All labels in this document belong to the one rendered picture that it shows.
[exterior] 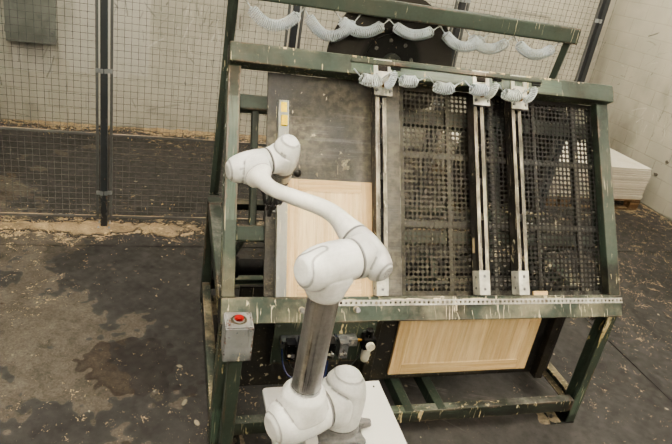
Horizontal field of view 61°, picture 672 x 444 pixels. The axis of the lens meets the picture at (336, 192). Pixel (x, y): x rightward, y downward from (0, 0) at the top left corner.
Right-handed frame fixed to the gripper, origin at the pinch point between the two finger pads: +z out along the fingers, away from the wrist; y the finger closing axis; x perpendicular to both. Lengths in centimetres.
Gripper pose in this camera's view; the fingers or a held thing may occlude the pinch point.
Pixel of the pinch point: (270, 208)
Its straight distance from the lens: 242.9
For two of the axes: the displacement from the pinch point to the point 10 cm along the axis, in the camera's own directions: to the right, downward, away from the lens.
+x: 1.6, 7.7, -6.2
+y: -9.5, -0.4, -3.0
